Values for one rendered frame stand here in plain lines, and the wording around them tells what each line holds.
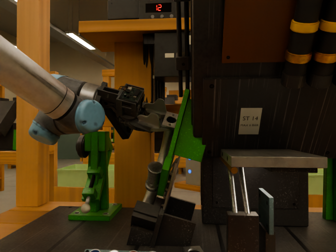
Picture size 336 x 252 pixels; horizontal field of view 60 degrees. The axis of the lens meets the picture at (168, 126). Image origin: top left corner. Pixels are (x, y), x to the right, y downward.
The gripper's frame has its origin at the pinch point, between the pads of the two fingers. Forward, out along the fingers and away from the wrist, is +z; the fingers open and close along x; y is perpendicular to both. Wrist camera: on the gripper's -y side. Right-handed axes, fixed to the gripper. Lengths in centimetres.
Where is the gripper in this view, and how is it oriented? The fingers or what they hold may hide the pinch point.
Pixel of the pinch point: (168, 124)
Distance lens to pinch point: 79.4
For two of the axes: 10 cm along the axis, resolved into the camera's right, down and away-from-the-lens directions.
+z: 9.6, 2.6, -1.0
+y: 1.2, -6.9, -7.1
